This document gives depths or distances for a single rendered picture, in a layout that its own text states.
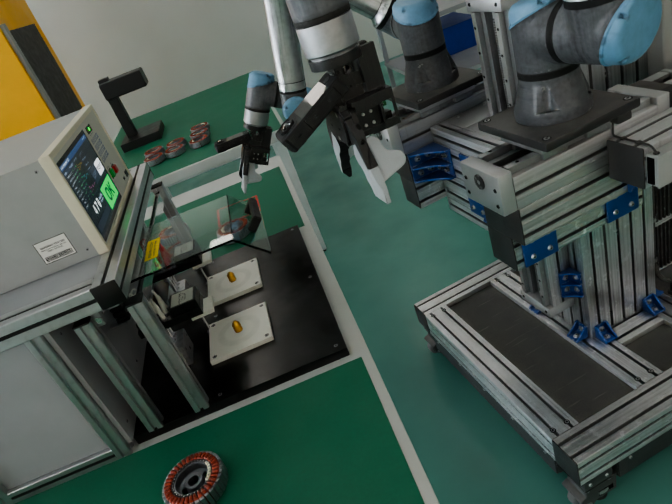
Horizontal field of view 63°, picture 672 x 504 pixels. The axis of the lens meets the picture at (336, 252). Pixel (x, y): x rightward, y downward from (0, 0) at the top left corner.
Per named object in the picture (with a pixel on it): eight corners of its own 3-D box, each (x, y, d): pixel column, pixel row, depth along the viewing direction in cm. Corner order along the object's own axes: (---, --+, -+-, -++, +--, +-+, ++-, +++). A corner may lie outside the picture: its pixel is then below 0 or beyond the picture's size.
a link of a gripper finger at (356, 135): (380, 162, 71) (349, 103, 72) (370, 167, 71) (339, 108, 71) (374, 172, 76) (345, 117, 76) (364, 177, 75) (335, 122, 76)
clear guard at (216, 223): (259, 207, 127) (249, 185, 124) (272, 253, 106) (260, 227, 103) (128, 261, 126) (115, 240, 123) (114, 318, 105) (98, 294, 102)
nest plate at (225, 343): (266, 304, 136) (265, 301, 135) (274, 339, 123) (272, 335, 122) (210, 328, 135) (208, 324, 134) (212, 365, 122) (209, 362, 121)
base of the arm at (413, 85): (441, 69, 162) (433, 36, 157) (469, 74, 149) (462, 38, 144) (397, 89, 159) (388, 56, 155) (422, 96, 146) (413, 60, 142)
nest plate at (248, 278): (257, 260, 157) (255, 257, 156) (263, 286, 144) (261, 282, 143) (208, 280, 156) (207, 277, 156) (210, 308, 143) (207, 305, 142)
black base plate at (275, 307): (299, 230, 169) (297, 224, 168) (350, 355, 114) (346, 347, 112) (158, 288, 167) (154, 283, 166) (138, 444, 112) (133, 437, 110)
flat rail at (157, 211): (165, 196, 154) (160, 187, 153) (148, 315, 100) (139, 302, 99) (161, 198, 154) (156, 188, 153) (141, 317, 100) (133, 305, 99)
